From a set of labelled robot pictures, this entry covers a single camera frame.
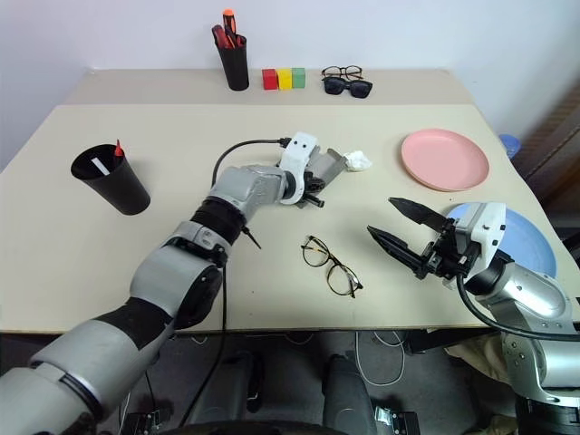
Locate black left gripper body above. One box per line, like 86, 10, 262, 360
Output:
302, 169, 326, 192

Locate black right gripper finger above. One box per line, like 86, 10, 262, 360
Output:
366, 226, 427, 277
388, 198, 454, 233

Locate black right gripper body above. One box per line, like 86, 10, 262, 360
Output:
419, 217, 477, 278

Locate grey glasses case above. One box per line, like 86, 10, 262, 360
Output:
309, 148, 346, 187

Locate tortoiseshell round glasses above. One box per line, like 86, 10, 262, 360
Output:
301, 234, 364, 300

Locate brown framed glasses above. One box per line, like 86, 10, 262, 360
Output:
321, 64, 363, 82

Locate tall black tool cup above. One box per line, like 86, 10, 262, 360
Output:
216, 35, 250, 92

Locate wide black cup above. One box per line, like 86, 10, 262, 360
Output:
70, 143, 151, 217

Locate crumpled white paper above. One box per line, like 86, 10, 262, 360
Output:
342, 149, 373, 172

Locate pink plate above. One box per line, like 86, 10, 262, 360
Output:
400, 128, 491, 192

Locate blue plate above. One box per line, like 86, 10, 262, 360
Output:
446, 202, 557, 280

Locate black sunglasses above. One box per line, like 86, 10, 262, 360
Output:
323, 77, 374, 100

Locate beige cloth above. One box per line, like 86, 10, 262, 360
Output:
443, 333, 513, 386

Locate blue round container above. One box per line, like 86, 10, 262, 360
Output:
498, 133, 521, 160

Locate brown wooden cabinet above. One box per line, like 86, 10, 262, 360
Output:
516, 81, 580, 237

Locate dark rounded shape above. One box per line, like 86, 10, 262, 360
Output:
322, 353, 377, 435
194, 348, 268, 427

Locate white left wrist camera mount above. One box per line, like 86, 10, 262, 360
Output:
276, 131, 320, 206

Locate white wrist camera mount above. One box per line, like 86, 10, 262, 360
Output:
276, 131, 320, 206
441, 202, 508, 291

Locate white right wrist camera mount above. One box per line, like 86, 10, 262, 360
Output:
441, 202, 508, 291

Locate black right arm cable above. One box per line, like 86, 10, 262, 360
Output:
455, 269, 580, 341

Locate black table frame bar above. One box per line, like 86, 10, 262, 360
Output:
402, 329, 493, 355

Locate white floor cable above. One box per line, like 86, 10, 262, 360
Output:
355, 333, 407, 386

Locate red black handled screwdriver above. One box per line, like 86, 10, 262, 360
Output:
210, 24, 233, 49

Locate orange black handled screwdriver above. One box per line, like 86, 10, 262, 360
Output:
221, 8, 239, 46

